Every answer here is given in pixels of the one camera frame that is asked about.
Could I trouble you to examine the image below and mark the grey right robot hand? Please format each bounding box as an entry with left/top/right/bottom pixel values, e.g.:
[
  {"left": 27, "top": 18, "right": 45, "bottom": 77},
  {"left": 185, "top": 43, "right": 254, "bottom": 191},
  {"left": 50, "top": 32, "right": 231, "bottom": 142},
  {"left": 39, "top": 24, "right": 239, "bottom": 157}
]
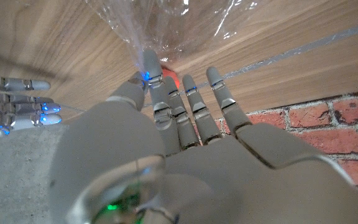
[{"left": 0, "top": 73, "right": 63, "bottom": 139}]

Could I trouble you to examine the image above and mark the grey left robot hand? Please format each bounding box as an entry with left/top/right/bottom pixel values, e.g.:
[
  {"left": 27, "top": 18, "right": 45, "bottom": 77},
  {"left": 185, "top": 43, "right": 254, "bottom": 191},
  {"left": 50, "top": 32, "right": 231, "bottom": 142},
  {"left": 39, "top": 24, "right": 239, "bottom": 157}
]
[{"left": 48, "top": 49, "right": 358, "bottom": 224}]

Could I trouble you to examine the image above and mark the red strawberry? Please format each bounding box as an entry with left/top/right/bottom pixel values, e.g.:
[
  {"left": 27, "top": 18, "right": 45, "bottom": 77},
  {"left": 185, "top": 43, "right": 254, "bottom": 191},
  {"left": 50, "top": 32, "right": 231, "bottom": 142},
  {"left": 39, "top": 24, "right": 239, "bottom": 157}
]
[{"left": 162, "top": 67, "right": 181, "bottom": 90}]

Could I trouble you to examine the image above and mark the clear plastic wrap sheet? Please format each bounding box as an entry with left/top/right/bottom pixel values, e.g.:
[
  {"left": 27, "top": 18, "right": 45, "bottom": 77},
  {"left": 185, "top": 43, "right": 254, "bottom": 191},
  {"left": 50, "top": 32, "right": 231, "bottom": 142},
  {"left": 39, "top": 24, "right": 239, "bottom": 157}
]
[{"left": 85, "top": 0, "right": 260, "bottom": 74}]

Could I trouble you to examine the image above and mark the grey tape outline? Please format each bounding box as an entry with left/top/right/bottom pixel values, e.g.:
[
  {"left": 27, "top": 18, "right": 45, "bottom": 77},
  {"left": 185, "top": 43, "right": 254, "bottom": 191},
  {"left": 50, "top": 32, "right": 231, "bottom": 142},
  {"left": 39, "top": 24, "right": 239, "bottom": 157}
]
[{"left": 197, "top": 19, "right": 358, "bottom": 88}]

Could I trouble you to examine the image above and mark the printed brick wall backdrop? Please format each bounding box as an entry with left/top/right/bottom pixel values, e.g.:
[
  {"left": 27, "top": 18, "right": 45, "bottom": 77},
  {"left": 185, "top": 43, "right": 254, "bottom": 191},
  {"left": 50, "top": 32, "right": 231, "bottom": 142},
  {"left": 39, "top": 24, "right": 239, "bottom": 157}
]
[{"left": 194, "top": 90, "right": 358, "bottom": 212}]

